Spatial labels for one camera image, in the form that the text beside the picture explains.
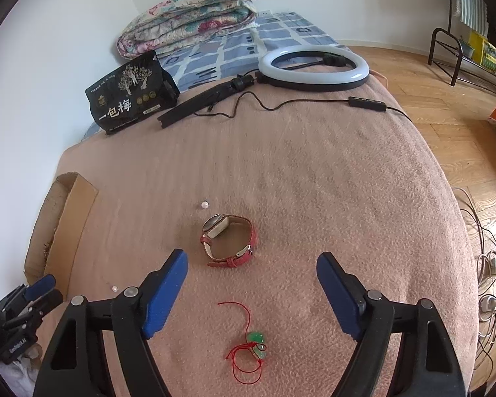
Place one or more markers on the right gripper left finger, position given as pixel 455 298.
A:
pixel 75 363

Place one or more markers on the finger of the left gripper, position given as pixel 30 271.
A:
pixel 39 288

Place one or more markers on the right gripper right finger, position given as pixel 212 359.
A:
pixel 426 365

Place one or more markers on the red strap wristwatch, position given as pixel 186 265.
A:
pixel 228 240

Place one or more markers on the white gloved left hand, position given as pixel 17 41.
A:
pixel 21 374

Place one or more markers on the open cardboard box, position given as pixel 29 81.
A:
pixel 58 229

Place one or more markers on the black snack bag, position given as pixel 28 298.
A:
pixel 132 93

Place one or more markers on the pink bed blanket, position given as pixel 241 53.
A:
pixel 311 178

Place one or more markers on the black folded tripod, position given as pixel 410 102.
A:
pixel 203 103

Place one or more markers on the black metal clothes rack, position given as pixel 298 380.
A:
pixel 466 49

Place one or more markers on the blue checked bed sheet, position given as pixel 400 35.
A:
pixel 238 52

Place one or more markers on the yellow green box on rack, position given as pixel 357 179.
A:
pixel 484 53

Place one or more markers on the folded floral quilt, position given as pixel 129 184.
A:
pixel 173 25

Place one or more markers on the hanging clothes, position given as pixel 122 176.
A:
pixel 473 14

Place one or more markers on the white ring light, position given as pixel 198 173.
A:
pixel 316 68

